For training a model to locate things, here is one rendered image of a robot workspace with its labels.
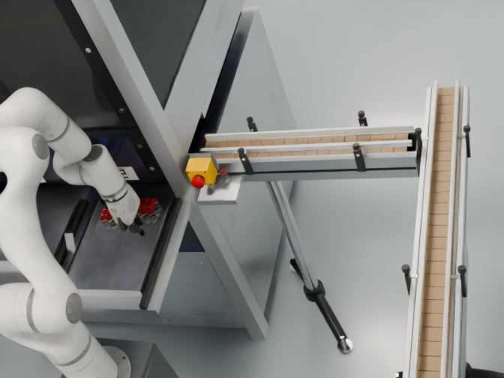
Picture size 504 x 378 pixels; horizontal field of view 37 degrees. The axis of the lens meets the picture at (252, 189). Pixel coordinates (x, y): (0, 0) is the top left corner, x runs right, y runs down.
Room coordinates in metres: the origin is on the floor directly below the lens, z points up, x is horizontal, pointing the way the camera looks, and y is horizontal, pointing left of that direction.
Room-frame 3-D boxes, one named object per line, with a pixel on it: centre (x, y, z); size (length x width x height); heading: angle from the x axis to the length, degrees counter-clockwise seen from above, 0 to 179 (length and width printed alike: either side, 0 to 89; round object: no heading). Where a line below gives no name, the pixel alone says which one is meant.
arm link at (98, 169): (1.63, 0.37, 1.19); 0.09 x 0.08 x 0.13; 63
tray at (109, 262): (1.61, 0.44, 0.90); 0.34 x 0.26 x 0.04; 151
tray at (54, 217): (1.86, 0.69, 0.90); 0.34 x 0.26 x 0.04; 151
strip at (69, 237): (1.64, 0.61, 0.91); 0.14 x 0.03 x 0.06; 152
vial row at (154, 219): (1.70, 0.39, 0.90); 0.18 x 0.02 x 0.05; 61
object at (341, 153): (1.67, -0.20, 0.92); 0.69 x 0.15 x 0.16; 61
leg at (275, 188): (1.74, -0.07, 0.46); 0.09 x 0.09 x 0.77; 61
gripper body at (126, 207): (1.63, 0.37, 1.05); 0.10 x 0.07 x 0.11; 151
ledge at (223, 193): (1.71, 0.08, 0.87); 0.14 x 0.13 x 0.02; 151
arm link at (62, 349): (1.22, 0.61, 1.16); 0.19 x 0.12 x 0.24; 63
